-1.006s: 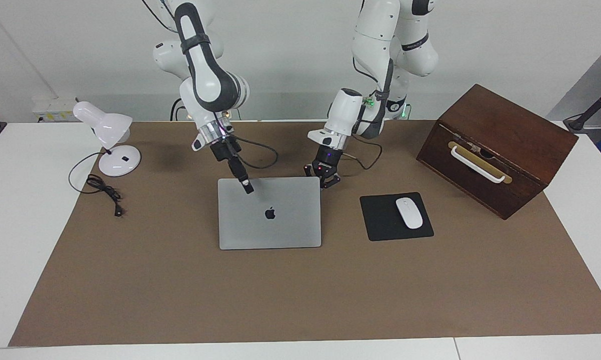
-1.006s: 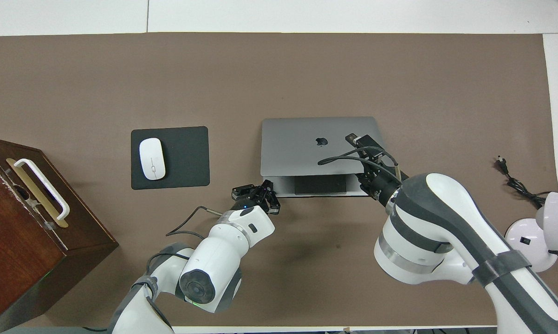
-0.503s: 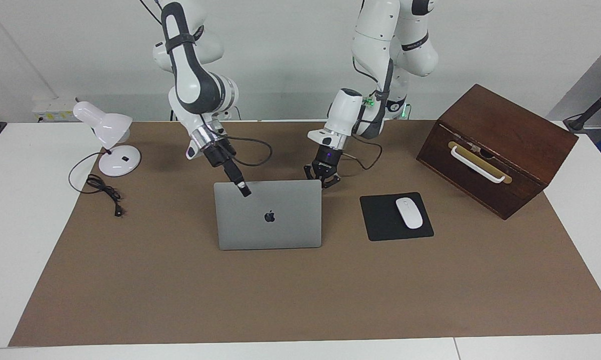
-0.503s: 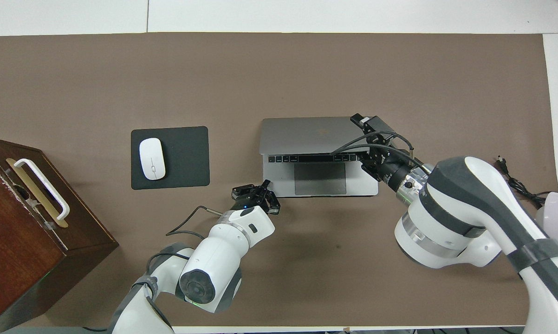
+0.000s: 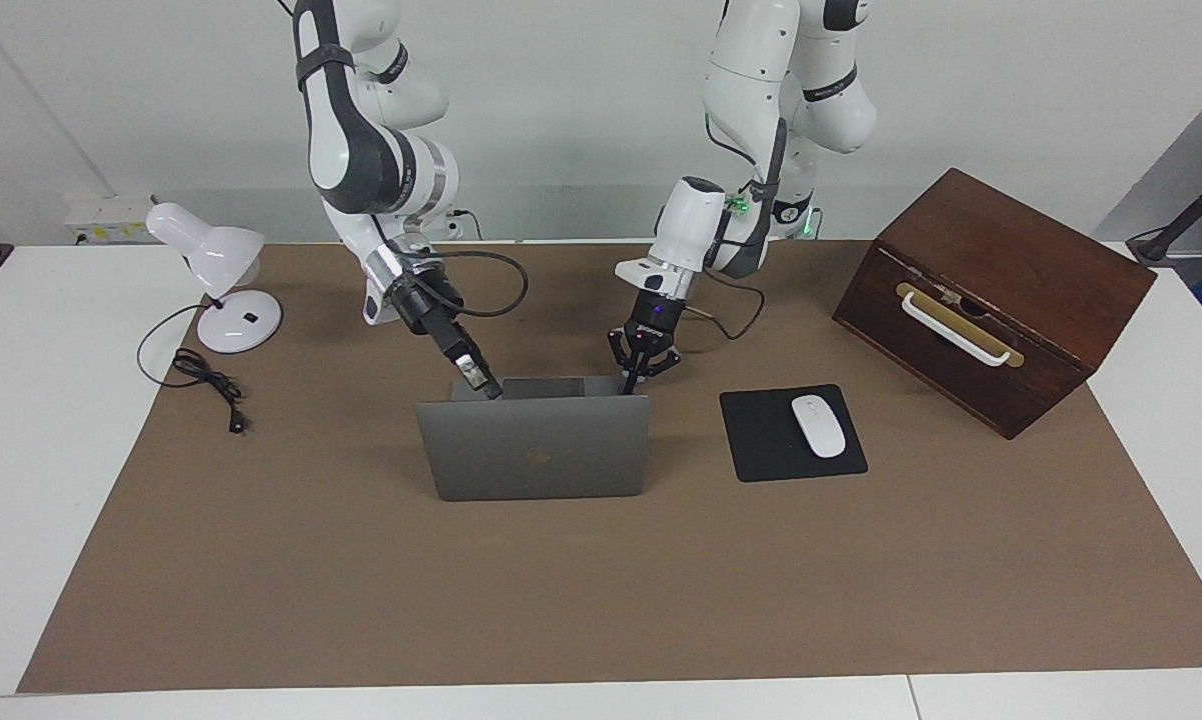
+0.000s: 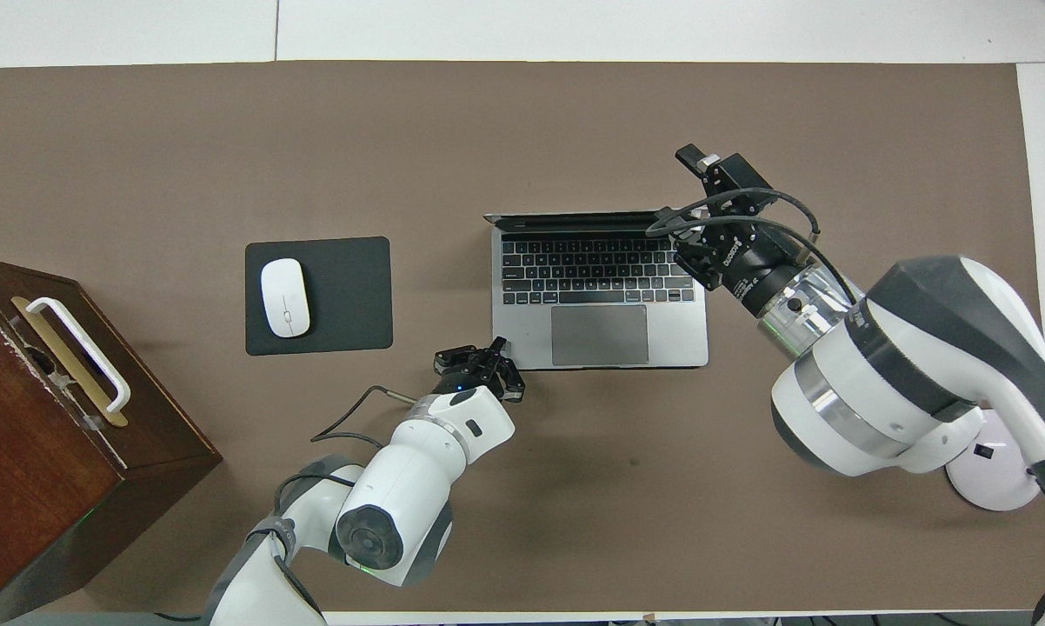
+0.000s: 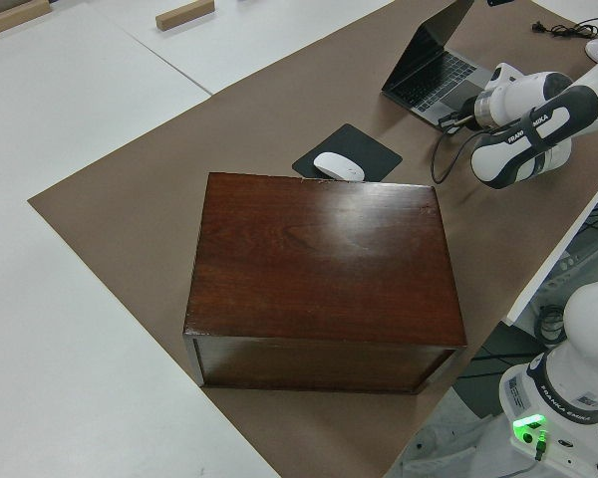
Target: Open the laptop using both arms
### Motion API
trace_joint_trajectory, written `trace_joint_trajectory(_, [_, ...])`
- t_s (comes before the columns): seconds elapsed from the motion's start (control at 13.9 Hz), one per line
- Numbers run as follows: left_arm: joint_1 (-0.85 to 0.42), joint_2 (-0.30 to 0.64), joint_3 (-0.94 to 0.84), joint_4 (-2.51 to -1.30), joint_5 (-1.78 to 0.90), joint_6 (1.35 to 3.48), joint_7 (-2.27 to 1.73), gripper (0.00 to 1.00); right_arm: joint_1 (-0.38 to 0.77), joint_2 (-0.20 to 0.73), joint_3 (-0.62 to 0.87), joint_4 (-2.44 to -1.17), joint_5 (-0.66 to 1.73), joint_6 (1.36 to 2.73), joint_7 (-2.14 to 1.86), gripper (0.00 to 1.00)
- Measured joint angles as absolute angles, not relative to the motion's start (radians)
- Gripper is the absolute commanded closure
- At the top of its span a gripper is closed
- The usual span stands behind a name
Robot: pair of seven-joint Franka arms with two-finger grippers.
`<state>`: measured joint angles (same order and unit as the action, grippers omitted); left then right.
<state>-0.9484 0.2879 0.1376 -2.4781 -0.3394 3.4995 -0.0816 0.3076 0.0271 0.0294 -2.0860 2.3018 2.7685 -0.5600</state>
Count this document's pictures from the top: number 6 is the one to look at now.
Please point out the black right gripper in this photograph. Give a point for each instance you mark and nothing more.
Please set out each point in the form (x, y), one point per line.
(740, 256)

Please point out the white computer mouse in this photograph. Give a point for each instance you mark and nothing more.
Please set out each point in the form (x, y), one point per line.
(284, 300)

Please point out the brown table mat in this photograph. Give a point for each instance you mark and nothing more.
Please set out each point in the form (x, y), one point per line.
(575, 130)

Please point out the black mouse pad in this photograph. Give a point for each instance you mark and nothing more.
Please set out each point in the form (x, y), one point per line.
(349, 296)

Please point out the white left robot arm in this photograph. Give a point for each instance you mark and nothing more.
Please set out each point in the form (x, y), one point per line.
(401, 504)

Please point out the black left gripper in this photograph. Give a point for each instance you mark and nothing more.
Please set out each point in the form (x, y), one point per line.
(475, 374)

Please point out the silver laptop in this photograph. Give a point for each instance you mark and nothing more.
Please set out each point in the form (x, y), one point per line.
(679, 335)

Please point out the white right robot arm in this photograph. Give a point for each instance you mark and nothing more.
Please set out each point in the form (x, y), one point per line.
(922, 365)

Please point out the white desk lamp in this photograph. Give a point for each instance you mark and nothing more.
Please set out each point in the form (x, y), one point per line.
(1001, 487)

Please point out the dark brown wooden box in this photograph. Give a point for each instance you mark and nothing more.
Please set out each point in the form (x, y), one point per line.
(27, 487)

